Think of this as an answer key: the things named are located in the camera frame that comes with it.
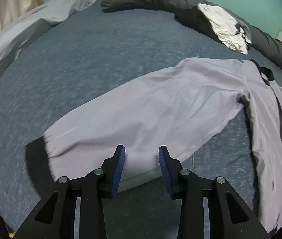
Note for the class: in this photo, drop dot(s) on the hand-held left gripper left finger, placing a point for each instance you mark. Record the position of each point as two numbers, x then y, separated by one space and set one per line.
118 171

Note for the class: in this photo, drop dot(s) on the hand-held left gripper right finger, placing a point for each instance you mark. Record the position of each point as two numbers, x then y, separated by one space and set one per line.
165 171

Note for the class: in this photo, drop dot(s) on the light grey jacket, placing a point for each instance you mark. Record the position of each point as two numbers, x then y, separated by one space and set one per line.
155 109

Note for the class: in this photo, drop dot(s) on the white crumpled garment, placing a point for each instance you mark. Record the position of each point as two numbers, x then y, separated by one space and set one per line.
223 25

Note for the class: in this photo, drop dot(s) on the light grey blanket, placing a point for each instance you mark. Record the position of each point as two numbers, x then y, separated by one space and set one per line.
31 22

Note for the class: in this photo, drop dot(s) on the pale pink curtain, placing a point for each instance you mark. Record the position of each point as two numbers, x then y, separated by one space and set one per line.
13 5

